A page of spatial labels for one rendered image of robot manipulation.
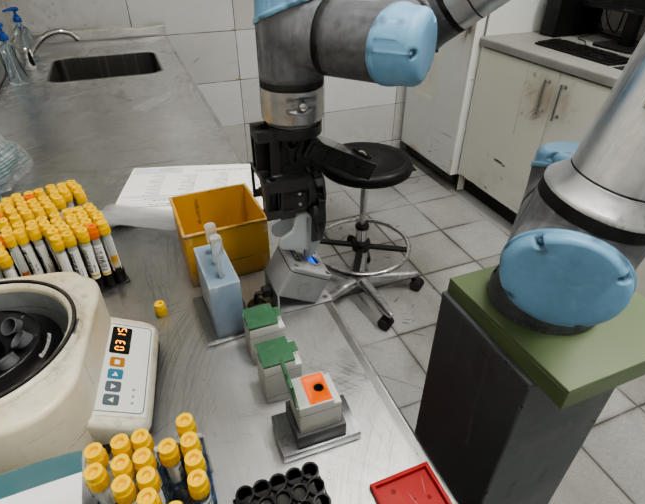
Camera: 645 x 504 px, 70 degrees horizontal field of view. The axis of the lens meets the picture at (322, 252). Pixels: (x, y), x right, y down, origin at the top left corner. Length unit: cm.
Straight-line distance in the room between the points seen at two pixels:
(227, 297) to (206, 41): 227
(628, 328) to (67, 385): 68
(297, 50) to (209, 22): 226
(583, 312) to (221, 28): 250
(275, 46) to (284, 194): 17
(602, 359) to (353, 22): 49
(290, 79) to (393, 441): 42
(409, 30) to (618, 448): 158
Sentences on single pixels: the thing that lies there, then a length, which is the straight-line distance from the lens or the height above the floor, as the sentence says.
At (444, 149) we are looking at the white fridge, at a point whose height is 23.
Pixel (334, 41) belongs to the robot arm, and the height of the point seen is 126.
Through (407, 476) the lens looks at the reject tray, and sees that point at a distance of 55.
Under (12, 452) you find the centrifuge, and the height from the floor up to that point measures 96.
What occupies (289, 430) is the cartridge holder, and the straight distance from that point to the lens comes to 56.
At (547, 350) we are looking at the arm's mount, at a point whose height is 91.
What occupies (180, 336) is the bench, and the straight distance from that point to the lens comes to 69.
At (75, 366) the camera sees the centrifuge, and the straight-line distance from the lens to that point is 54.
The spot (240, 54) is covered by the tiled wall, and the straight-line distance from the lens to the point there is 283.
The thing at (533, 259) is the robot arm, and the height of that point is 110.
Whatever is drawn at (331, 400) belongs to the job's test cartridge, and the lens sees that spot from 50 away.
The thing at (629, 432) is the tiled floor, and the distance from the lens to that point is 190.
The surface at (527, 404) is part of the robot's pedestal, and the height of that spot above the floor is 83.
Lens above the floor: 135
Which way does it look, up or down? 36 degrees down
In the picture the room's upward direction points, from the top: straight up
